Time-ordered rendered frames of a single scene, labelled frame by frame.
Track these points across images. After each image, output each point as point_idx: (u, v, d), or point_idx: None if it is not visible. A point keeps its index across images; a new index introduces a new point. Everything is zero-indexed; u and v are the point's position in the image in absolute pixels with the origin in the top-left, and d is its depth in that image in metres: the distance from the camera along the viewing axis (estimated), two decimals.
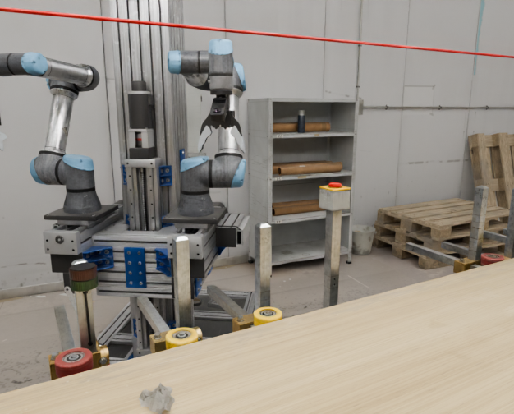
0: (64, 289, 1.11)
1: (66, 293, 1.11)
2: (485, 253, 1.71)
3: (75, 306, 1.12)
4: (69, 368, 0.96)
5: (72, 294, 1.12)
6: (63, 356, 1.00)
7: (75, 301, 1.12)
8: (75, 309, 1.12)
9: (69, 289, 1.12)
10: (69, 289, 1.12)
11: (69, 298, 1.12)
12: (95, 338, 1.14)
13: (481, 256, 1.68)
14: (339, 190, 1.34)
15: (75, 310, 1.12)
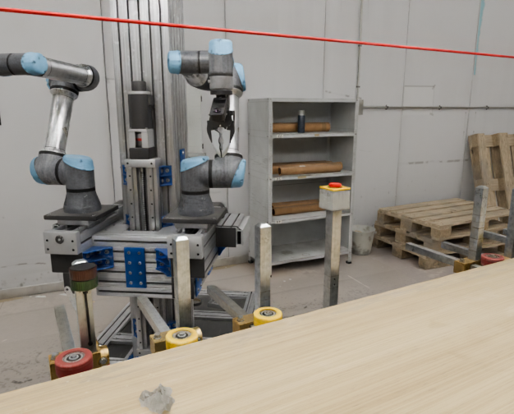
0: (64, 289, 1.11)
1: (66, 293, 1.11)
2: (485, 253, 1.71)
3: (75, 306, 1.12)
4: (69, 368, 0.96)
5: (72, 294, 1.12)
6: (63, 356, 1.00)
7: (75, 301, 1.12)
8: (75, 309, 1.12)
9: (69, 289, 1.12)
10: (69, 289, 1.12)
11: (69, 298, 1.12)
12: (95, 338, 1.14)
13: (481, 256, 1.68)
14: (339, 190, 1.34)
15: (75, 310, 1.12)
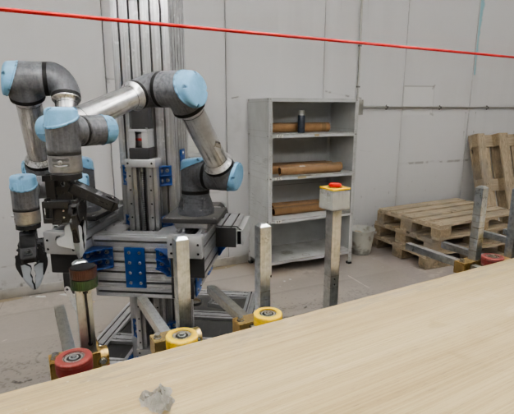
0: (64, 289, 1.11)
1: (66, 293, 1.11)
2: (485, 253, 1.71)
3: (75, 306, 1.12)
4: (69, 368, 0.96)
5: (72, 294, 1.12)
6: (63, 356, 1.00)
7: (75, 301, 1.12)
8: (75, 309, 1.12)
9: (69, 289, 1.12)
10: (69, 289, 1.12)
11: (69, 298, 1.12)
12: (95, 338, 1.14)
13: (481, 256, 1.68)
14: (339, 190, 1.34)
15: (75, 310, 1.12)
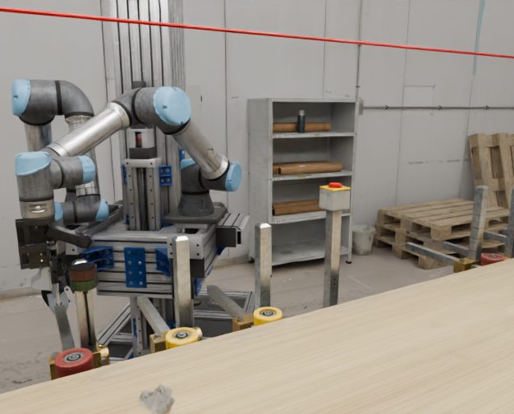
0: (64, 289, 1.11)
1: (66, 293, 1.11)
2: (485, 253, 1.71)
3: (75, 306, 1.12)
4: (69, 368, 0.96)
5: (72, 294, 1.12)
6: (63, 356, 1.00)
7: (75, 301, 1.12)
8: (75, 309, 1.12)
9: (69, 289, 1.12)
10: (69, 289, 1.12)
11: (69, 298, 1.12)
12: (95, 338, 1.14)
13: (481, 256, 1.68)
14: (339, 190, 1.34)
15: (75, 310, 1.12)
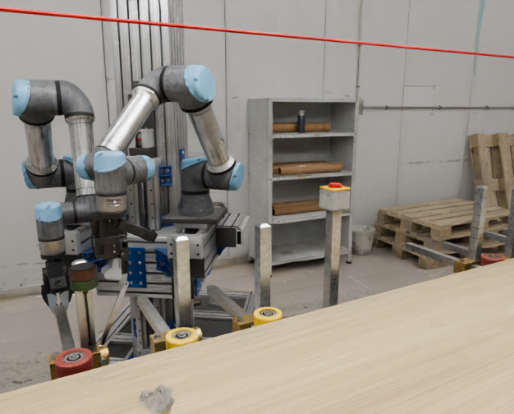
0: None
1: (122, 286, 1.18)
2: (485, 253, 1.71)
3: (118, 301, 1.17)
4: (69, 368, 0.96)
5: (125, 291, 1.19)
6: (63, 356, 1.00)
7: (121, 297, 1.18)
8: (117, 302, 1.17)
9: (127, 285, 1.19)
10: (127, 285, 1.19)
11: (121, 291, 1.18)
12: (106, 338, 1.15)
13: (481, 256, 1.68)
14: (339, 190, 1.34)
15: (116, 304, 1.17)
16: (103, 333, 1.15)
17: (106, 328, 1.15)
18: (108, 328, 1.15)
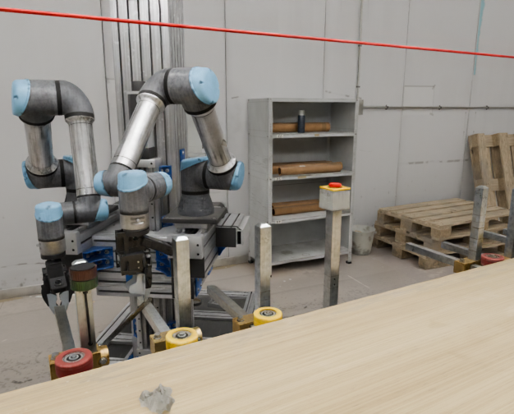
0: (149, 297, 1.23)
1: (145, 300, 1.22)
2: (485, 253, 1.71)
3: (135, 312, 1.20)
4: (69, 368, 0.96)
5: (145, 305, 1.22)
6: (63, 356, 1.00)
7: (139, 310, 1.21)
8: (134, 313, 1.20)
9: (149, 301, 1.23)
10: (149, 301, 1.23)
11: (142, 305, 1.21)
12: (109, 341, 1.16)
13: (481, 256, 1.68)
14: (339, 190, 1.34)
15: (133, 314, 1.20)
16: (110, 335, 1.16)
17: (114, 333, 1.16)
18: (117, 333, 1.17)
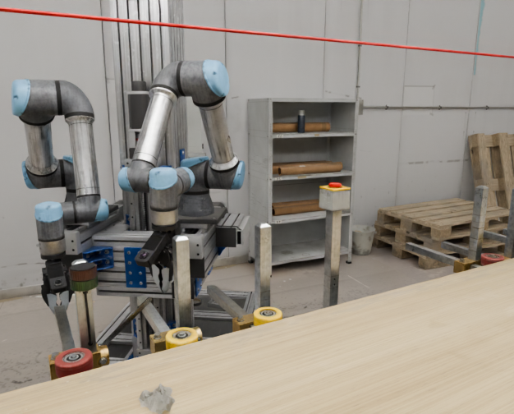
0: (149, 297, 1.23)
1: (145, 300, 1.22)
2: (485, 253, 1.71)
3: (135, 312, 1.20)
4: (69, 368, 0.96)
5: (145, 305, 1.22)
6: (63, 356, 1.00)
7: (139, 310, 1.21)
8: (134, 313, 1.20)
9: (149, 301, 1.23)
10: (149, 301, 1.23)
11: (142, 305, 1.21)
12: (109, 341, 1.16)
13: (481, 256, 1.68)
14: (339, 190, 1.34)
15: (133, 314, 1.20)
16: (110, 335, 1.16)
17: (114, 333, 1.16)
18: (117, 333, 1.17)
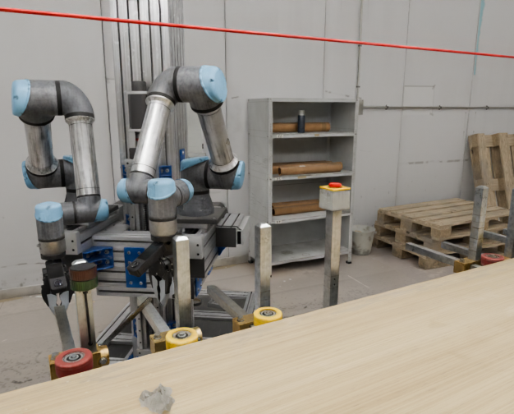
0: (149, 297, 1.23)
1: (145, 300, 1.22)
2: (485, 253, 1.71)
3: (135, 312, 1.20)
4: (69, 368, 0.96)
5: (145, 305, 1.22)
6: (63, 356, 1.00)
7: (139, 310, 1.21)
8: (134, 313, 1.20)
9: (149, 301, 1.23)
10: (149, 301, 1.23)
11: (142, 305, 1.21)
12: (109, 341, 1.16)
13: (481, 256, 1.68)
14: (339, 190, 1.34)
15: (133, 314, 1.20)
16: (110, 335, 1.16)
17: (114, 333, 1.16)
18: (117, 333, 1.17)
